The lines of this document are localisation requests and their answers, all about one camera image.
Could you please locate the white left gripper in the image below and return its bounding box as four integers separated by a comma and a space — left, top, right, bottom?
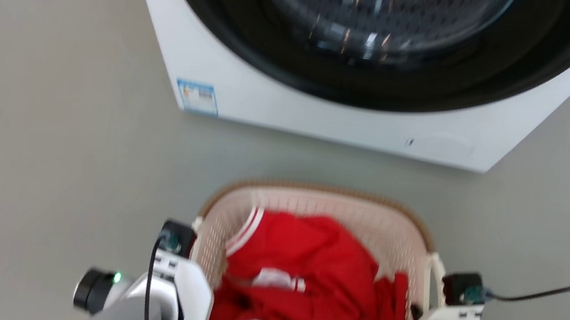
142, 249, 221, 320

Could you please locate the beige plastic laundry basket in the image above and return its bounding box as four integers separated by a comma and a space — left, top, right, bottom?
179, 165, 460, 320

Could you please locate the red garment with white stripes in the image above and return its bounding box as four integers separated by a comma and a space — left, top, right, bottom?
207, 199, 423, 320

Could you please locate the blue energy label sticker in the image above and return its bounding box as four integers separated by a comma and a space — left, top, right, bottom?
172, 78, 224, 118

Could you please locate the white front-load washing machine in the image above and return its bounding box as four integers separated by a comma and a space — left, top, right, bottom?
93, 0, 570, 188

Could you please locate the black round washer door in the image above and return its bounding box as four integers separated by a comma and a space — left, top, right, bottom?
149, 0, 570, 143

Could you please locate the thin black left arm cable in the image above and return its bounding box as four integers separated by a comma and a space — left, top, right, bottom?
139, 234, 172, 320

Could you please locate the long black cable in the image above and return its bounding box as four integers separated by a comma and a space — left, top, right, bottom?
482, 261, 570, 314

